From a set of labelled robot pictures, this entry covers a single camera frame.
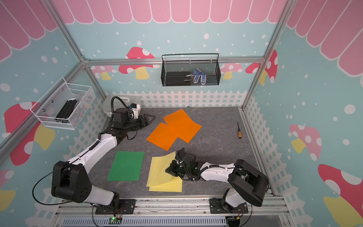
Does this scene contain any aluminium front rail frame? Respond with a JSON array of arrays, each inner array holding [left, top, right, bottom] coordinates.
[[50, 194, 294, 227]]

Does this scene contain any blue white item in basket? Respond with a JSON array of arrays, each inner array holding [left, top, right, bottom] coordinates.
[[186, 69, 207, 85]]

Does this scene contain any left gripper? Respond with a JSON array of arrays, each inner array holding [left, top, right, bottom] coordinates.
[[123, 113, 156, 132]]

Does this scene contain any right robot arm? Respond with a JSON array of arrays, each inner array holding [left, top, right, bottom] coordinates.
[[165, 148, 269, 214]]

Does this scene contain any white plastic storage box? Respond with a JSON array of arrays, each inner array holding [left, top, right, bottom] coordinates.
[[102, 95, 141, 117]]

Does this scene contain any screwdriver with wooden handle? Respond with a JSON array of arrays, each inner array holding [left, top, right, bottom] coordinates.
[[237, 123, 242, 139]]

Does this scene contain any green paper sheet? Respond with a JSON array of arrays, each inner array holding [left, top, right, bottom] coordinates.
[[107, 151, 145, 181]]

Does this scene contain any black item in white basket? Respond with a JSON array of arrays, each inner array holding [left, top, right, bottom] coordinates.
[[55, 99, 77, 124]]

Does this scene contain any white wire basket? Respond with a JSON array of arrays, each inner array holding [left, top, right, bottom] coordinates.
[[30, 78, 96, 130]]

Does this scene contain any yellow paper sheet bottom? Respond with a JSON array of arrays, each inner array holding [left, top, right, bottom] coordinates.
[[147, 152, 175, 187]]

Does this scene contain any yellow paper sheet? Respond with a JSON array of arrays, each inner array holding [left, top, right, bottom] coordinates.
[[147, 152, 175, 187], [149, 177, 182, 193]]

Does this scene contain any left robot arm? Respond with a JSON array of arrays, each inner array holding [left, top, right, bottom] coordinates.
[[50, 96, 156, 214]]

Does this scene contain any orange paper sheet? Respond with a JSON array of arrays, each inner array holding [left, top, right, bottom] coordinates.
[[163, 109, 202, 143], [147, 123, 178, 151]]

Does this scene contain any black wire mesh basket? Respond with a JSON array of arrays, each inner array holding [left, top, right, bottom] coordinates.
[[161, 53, 221, 87]]

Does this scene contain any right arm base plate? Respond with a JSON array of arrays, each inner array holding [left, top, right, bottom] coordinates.
[[209, 198, 249, 214]]

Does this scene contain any black box in mesh basket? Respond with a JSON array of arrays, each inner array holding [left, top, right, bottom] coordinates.
[[164, 72, 192, 86]]

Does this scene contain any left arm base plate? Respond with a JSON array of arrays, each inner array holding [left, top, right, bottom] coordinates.
[[95, 199, 136, 215]]

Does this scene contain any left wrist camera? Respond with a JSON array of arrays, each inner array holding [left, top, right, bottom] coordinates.
[[129, 103, 141, 119]]

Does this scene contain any small green circuit board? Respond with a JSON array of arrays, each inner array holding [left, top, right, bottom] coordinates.
[[108, 217, 122, 225]]

